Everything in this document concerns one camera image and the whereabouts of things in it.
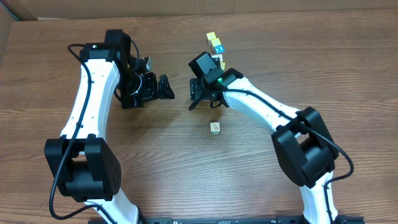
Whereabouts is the green sided wooden block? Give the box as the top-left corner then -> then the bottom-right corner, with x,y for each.
210,122 -> 221,134

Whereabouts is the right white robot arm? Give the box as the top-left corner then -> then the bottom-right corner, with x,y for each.
188,52 -> 338,223

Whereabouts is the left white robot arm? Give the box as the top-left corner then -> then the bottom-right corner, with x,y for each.
44,29 -> 175,223

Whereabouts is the plain engraved wooden block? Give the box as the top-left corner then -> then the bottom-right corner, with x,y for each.
211,54 -> 223,62

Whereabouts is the blue X wooden block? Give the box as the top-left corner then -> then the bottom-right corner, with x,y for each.
214,45 -> 225,54

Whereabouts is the yellow top wooden block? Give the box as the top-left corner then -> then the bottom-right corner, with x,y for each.
206,32 -> 216,42

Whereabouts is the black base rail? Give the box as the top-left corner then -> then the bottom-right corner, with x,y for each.
88,215 -> 365,224

